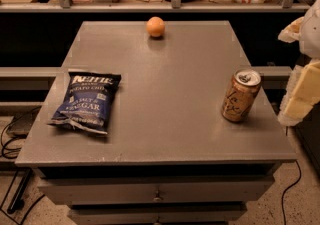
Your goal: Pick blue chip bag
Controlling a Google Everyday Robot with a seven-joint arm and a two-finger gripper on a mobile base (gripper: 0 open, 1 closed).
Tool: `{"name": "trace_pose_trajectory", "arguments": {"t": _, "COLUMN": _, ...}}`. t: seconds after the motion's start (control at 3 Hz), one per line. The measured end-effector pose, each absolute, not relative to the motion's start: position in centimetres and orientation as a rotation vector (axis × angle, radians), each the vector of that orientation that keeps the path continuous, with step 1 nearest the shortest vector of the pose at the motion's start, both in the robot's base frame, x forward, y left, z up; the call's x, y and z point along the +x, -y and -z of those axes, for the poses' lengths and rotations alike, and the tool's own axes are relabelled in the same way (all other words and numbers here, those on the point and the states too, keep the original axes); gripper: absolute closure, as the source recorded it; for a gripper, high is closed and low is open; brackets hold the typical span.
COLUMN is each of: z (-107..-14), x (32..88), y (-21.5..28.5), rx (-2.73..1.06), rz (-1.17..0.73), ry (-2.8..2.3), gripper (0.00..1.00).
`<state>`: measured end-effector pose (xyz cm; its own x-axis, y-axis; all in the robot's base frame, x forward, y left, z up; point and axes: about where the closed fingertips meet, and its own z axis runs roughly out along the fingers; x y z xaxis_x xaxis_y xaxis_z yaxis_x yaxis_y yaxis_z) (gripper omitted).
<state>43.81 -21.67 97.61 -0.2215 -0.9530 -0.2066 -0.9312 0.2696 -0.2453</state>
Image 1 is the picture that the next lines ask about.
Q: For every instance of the black power box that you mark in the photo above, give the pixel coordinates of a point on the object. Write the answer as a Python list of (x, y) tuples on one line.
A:
[(21, 125)]

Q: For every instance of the gold drink can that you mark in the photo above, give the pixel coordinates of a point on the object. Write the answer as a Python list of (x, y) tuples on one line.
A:
[(241, 93)]

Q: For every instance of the orange fruit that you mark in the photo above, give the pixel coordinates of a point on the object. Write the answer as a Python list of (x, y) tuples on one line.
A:
[(155, 27)]

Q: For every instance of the blue kettle chip bag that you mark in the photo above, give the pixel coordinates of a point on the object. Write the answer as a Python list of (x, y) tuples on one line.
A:
[(87, 102)]

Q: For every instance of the upper drawer knob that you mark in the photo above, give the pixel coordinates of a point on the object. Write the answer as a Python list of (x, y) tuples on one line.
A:
[(157, 199)]

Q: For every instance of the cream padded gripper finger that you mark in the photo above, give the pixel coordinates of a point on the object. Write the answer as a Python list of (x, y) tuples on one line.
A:
[(291, 33), (302, 93)]

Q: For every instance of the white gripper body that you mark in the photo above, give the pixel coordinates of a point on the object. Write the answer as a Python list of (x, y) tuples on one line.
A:
[(311, 32)]

